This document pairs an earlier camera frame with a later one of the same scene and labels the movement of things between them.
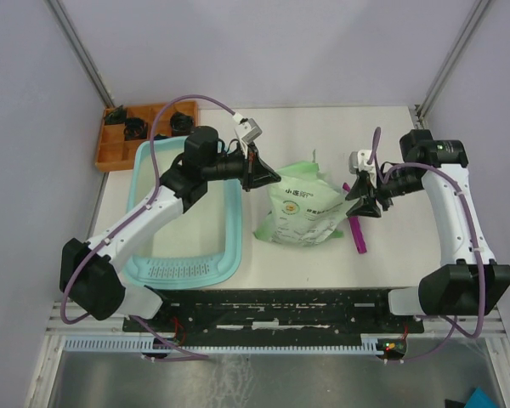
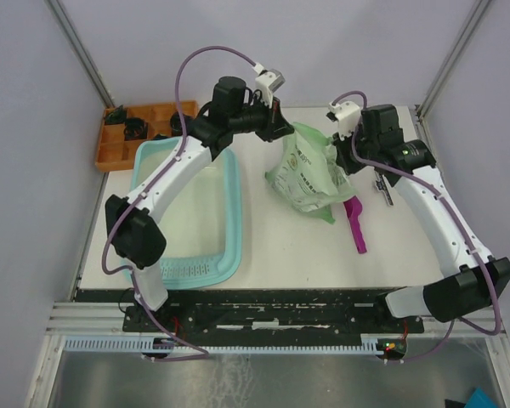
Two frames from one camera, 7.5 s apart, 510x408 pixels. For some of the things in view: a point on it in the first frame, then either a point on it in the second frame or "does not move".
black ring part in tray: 135,128 does not move
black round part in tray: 181,124 does not move
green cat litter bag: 307,206 to 307,173
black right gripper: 365,206 to 342,144
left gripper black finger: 263,174 to 281,127
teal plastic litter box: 204,248 does not move
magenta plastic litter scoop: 356,229 does not move
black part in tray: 116,116 does not move
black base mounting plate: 275,314 does not move
